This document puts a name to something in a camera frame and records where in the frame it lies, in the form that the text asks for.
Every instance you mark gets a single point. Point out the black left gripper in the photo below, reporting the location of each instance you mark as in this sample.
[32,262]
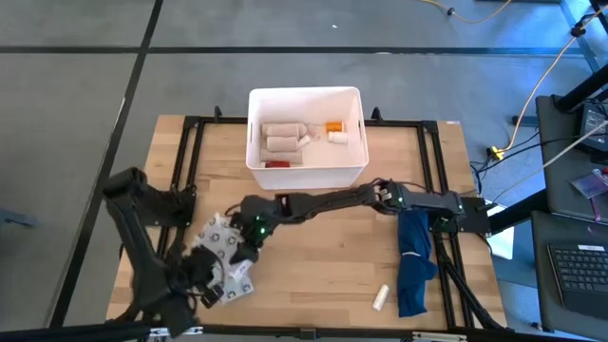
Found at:
[202,268]

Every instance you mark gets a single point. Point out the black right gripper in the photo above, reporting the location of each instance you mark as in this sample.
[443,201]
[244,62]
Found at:
[259,216]

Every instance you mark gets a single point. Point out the white printed pouch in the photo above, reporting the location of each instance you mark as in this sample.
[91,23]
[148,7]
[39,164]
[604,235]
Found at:
[216,235]

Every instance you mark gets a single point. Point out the small red item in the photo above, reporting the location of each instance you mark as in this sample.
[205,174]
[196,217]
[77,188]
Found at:
[277,164]

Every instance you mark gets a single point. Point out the long beige bandage roll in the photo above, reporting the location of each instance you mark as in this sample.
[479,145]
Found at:
[282,129]

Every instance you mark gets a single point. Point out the small clear packet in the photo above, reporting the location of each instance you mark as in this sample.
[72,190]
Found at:
[314,131]

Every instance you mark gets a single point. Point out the white pill bottle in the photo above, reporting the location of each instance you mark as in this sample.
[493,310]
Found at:
[338,138]

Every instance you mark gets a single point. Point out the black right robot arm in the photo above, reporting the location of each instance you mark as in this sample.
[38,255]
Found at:
[380,199]

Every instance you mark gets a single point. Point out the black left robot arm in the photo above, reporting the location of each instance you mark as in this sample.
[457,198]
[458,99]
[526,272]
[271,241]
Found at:
[138,247]

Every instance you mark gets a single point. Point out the white perforated plastic basket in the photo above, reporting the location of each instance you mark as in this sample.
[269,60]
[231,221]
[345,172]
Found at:
[332,157]

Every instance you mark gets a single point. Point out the blue cloth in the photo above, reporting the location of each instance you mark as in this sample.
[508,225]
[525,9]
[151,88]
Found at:
[413,256]

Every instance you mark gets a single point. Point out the white paper sheet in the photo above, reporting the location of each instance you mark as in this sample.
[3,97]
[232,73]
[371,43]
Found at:
[501,243]

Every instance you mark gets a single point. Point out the black stand pole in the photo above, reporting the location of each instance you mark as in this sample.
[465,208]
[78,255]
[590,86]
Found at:
[518,211]
[584,88]

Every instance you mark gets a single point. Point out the dark grey side desk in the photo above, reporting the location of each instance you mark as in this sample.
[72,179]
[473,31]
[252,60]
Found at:
[544,294]

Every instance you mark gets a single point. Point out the black keyboard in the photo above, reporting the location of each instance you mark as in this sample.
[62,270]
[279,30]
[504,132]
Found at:
[582,275]

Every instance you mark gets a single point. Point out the purple card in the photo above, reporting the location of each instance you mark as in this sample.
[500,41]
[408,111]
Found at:
[591,184]

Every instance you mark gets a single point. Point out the black table frame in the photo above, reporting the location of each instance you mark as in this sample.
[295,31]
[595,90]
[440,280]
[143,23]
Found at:
[223,120]

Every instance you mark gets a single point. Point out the black front rail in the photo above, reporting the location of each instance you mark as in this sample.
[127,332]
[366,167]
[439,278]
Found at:
[71,333]

